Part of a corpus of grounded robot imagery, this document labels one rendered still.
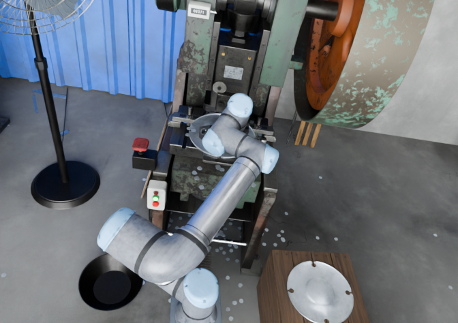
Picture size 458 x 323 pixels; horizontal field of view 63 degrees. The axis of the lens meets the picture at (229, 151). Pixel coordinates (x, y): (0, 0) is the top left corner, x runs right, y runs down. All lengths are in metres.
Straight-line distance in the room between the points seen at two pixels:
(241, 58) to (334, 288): 1.06
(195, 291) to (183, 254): 0.39
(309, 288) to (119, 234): 1.03
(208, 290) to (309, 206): 1.38
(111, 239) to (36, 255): 1.31
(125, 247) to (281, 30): 0.87
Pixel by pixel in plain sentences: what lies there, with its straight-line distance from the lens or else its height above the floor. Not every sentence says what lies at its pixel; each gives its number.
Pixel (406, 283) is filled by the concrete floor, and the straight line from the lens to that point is 2.46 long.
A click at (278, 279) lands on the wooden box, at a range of 1.73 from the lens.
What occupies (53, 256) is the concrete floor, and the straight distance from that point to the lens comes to 2.19.
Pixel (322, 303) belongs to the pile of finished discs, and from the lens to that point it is 1.74.
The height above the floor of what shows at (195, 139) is 0.78.
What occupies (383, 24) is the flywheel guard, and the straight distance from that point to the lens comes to 1.12.
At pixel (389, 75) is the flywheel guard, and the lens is 1.18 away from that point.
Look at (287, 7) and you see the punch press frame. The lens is 1.34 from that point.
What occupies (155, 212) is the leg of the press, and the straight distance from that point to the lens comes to 1.78.
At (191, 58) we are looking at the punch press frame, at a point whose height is 1.12.
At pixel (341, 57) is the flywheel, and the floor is 1.23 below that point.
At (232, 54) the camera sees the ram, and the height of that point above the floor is 1.14.
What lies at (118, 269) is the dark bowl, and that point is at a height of 0.01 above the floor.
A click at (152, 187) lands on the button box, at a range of 1.58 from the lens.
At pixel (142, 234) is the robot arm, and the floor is 1.06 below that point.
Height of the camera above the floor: 1.81
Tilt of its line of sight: 42 degrees down
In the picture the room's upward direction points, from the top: 11 degrees clockwise
